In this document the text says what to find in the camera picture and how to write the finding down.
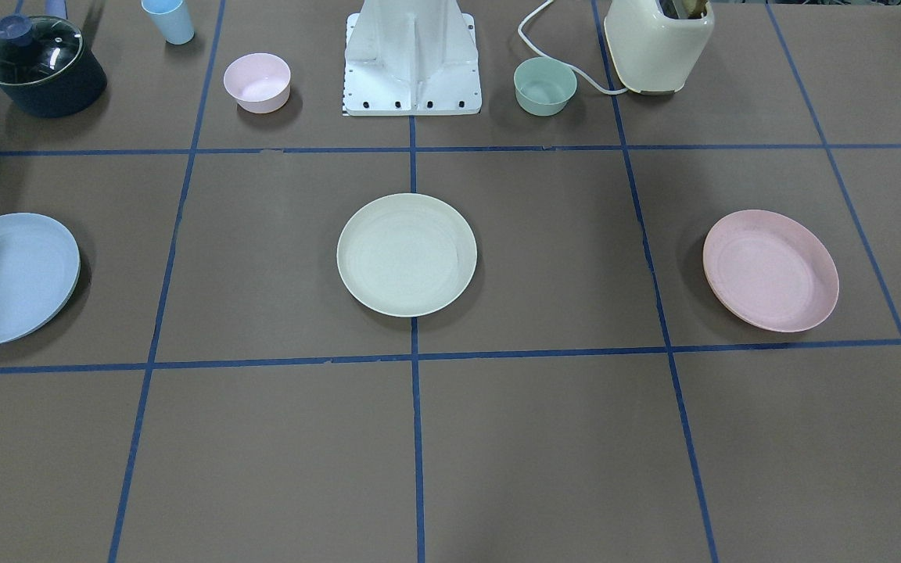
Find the dark blue pot with lid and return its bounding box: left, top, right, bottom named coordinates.
left=0, top=1, right=108, bottom=118

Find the white toaster cable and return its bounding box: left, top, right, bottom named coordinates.
left=518, top=0, right=628, bottom=96

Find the cream plate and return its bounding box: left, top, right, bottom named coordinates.
left=336, top=193, right=478, bottom=317

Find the green bowl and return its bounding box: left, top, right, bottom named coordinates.
left=512, top=57, right=578, bottom=117

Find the pink bowl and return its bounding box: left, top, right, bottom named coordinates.
left=223, top=52, right=291, bottom=114

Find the light blue cup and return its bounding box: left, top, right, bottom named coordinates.
left=141, top=0, right=196, bottom=45

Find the cream toaster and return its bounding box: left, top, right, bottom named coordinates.
left=603, top=1, right=716, bottom=95

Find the blue plate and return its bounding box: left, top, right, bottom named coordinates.
left=0, top=213, right=80, bottom=343

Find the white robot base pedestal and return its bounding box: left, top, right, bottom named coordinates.
left=341, top=1, right=483, bottom=117

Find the pink plate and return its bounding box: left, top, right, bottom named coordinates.
left=703, top=210, right=840, bottom=334

